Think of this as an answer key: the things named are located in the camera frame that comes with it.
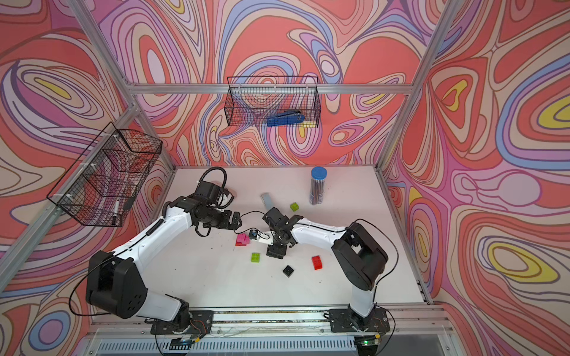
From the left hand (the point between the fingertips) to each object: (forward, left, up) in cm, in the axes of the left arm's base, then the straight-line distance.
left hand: (233, 222), depth 85 cm
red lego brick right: (-12, -33, -11) cm, 36 cm away
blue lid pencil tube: (+18, -34, +8) cm, 39 cm away
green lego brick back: (+15, -24, -10) cm, 30 cm away
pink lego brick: (-4, -3, -7) cm, 8 cm away
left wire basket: (+5, +44, +17) cm, 47 cm away
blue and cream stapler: (+17, -12, -8) cm, 22 cm away
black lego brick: (-15, -21, -11) cm, 28 cm away
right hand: (-6, -17, -11) cm, 21 cm away
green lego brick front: (-10, -8, -11) cm, 17 cm away
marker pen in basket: (-3, +36, +13) cm, 39 cm away
